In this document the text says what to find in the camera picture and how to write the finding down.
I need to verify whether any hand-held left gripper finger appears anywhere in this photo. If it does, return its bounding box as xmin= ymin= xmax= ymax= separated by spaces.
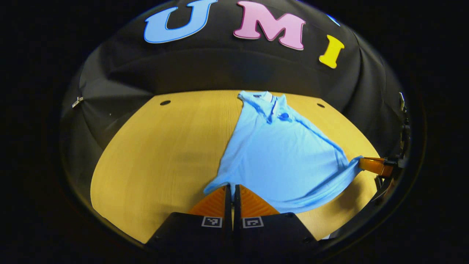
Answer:
xmin=234 ymin=184 xmax=321 ymax=259
xmin=145 ymin=184 xmax=233 ymax=258

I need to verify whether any light blue polo T-shirt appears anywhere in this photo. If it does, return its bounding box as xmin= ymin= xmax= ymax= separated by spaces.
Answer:
xmin=203 ymin=91 xmax=365 ymax=214

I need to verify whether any black backdrop cloth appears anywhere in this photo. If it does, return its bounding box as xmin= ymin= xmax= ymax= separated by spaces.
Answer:
xmin=60 ymin=0 xmax=403 ymax=176

